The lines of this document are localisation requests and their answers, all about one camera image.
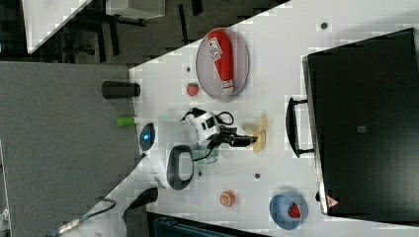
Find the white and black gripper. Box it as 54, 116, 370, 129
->
189, 112, 258, 148

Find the peeled toy banana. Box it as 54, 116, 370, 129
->
241, 114, 268, 153

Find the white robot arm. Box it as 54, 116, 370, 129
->
48, 108, 260, 237

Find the orange slice toy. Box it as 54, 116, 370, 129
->
219, 191, 236, 207

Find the red toy strawberry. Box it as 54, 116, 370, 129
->
187, 83, 199, 97

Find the grey round plate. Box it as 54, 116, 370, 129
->
195, 28, 249, 102

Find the small red strawberry in bowl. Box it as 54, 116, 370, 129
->
288, 203, 301, 218

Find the red plush ketchup bottle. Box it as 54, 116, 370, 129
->
208, 30, 234, 94

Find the green marker cap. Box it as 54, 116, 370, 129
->
116, 117, 135, 127

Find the black toaster oven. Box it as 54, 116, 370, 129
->
302, 28, 419, 226

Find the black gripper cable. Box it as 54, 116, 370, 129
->
180, 107, 235, 126

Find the black cylinder post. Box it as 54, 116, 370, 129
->
102, 81, 141, 100

